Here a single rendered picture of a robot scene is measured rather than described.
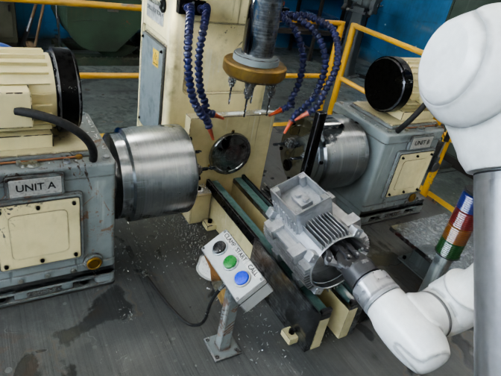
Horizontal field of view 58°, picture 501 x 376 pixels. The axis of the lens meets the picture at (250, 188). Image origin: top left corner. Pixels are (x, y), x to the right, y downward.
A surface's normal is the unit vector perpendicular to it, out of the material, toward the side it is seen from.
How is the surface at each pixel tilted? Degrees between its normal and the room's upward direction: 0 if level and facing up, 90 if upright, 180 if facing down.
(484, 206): 89
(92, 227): 89
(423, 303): 7
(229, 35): 90
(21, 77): 49
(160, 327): 0
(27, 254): 90
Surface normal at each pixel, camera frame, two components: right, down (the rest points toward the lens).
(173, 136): 0.30, -0.66
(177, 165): 0.49, -0.07
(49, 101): 0.50, 0.44
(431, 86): -0.92, -0.23
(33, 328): 0.17, -0.85
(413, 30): -0.86, 0.12
